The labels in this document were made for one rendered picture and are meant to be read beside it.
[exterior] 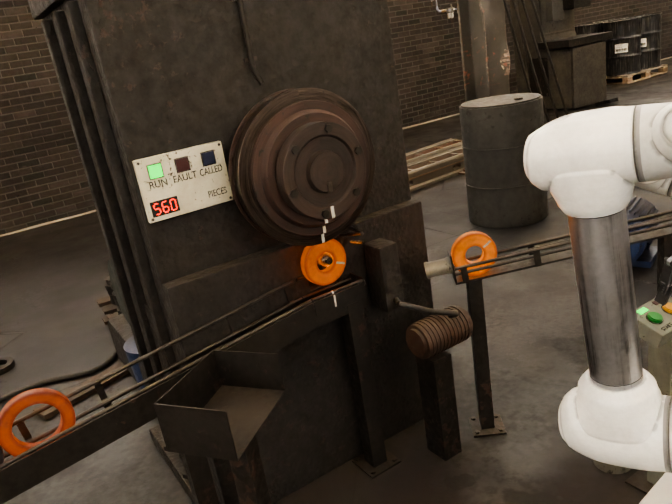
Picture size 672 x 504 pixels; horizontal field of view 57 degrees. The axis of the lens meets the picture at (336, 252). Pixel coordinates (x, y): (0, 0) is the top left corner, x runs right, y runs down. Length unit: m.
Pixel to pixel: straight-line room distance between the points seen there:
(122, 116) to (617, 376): 1.36
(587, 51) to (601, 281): 8.48
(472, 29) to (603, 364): 5.11
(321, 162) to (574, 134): 0.83
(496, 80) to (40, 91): 4.89
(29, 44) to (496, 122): 5.25
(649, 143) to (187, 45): 1.24
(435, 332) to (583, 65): 7.79
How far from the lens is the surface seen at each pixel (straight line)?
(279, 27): 1.99
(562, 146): 1.14
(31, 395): 1.77
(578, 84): 9.55
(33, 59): 7.77
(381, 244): 2.07
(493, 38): 6.00
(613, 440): 1.42
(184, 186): 1.84
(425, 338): 2.06
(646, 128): 1.13
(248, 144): 1.76
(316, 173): 1.76
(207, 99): 1.87
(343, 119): 1.89
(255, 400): 1.69
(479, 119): 4.45
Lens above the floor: 1.46
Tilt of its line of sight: 19 degrees down
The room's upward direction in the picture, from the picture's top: 10 degrees counter-clockwise
